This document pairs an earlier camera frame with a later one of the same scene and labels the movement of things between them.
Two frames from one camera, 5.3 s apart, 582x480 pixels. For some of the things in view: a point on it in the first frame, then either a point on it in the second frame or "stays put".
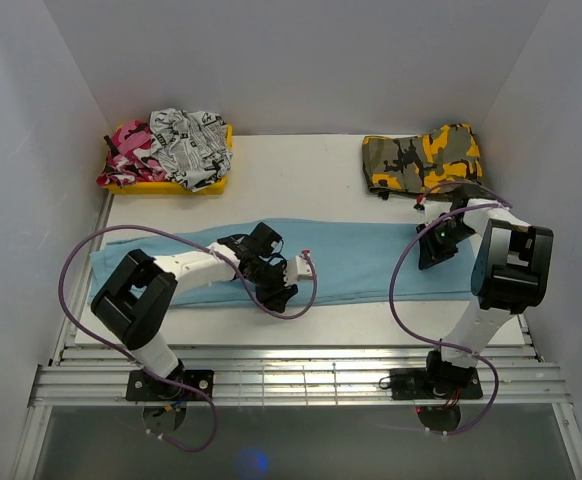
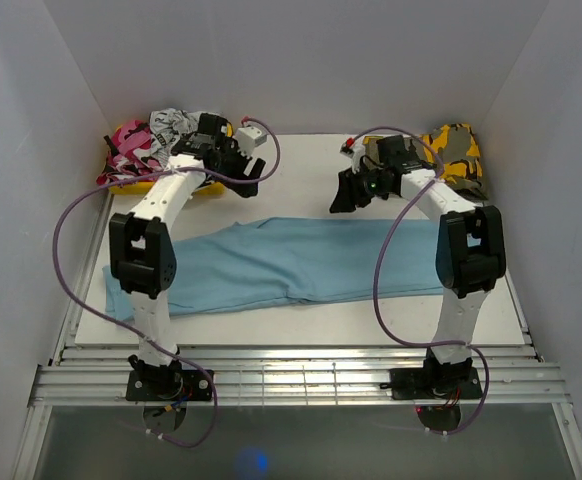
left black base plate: x=144 y=386 stays put
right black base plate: x=441 y=385 stays put
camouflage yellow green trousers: x=448 y=153 stays put
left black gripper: x=275 y=299 → x=230 y=147
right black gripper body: x=440 y=240 → x=376 y=183
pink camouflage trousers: x=129 y=157 stays put
